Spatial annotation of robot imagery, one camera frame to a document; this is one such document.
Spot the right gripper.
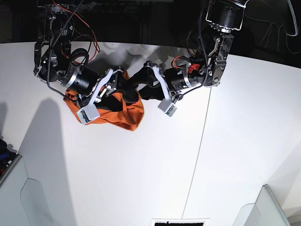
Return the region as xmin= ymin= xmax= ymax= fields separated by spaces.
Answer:
xmin=62 ymin=67 xmax=139 ymax=112

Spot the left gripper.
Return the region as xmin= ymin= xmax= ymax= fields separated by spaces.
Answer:
xmin=124 ymin=63 xmax=200 ymax=103

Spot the orange t-shirt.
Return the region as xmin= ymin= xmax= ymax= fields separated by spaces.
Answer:
xmin=69 ymin=71 xmax=144 ymax=131

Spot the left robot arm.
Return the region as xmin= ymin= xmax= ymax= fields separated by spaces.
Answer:
xmin=123 ymin=0 xmax=248 ymax=104

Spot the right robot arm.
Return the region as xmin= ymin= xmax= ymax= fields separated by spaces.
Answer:
xmin=33 ymin=0 xmax=140 ymax=115

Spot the grey plastic bin left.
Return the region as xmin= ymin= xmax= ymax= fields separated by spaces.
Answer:
xmin=0 ymin=155 xmax=55 ymax=226

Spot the grey plastic bin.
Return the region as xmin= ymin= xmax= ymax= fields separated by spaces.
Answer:
xmin=233 ymin=185 xmax=290 ymax=226
xmin=0 ymin=155 xmax=55 ymax=226

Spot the grey plastic bin right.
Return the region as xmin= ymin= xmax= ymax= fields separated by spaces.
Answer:
xmin=233 ymin=185 xmax=290 ymax=226

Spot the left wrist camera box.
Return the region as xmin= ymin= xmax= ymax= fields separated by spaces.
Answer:
xmin=158 ymin=99 xmax=177 ymax=117

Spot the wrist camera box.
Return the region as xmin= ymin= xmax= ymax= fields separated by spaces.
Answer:
xmin=158 ymin=99 xmax=177 ymax=117
xmin=76 ymin=104 xmax=100 ymax=125

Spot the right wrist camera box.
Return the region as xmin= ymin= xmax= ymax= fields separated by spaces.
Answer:
xmin=76 ymin=104 xmax=100 ymax=125

